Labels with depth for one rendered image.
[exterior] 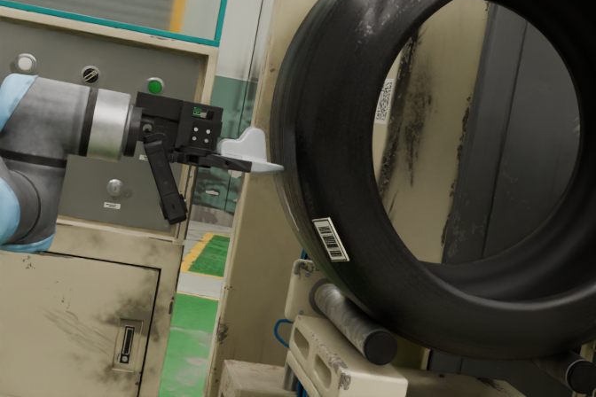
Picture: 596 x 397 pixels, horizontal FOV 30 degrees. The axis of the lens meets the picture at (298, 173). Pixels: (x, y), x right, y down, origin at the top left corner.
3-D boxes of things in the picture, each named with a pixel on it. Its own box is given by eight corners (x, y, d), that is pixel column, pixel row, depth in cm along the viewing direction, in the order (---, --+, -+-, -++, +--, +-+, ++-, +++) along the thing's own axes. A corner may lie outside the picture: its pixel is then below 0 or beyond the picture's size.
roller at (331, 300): (326, 276, 175) (347, 295, 176) (307, 297, 175) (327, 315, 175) (381, 323, 141) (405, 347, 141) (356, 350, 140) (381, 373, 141)
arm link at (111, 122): (85, 159, 140) (87, 153, 149) (124, 166, 141) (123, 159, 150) (98, 89, 139) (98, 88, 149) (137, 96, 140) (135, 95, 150)
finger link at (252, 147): (294, 135, 146) (225, 121, 144) (286, 179, 146) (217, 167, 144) (291, 134, 149) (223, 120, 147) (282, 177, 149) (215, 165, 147)
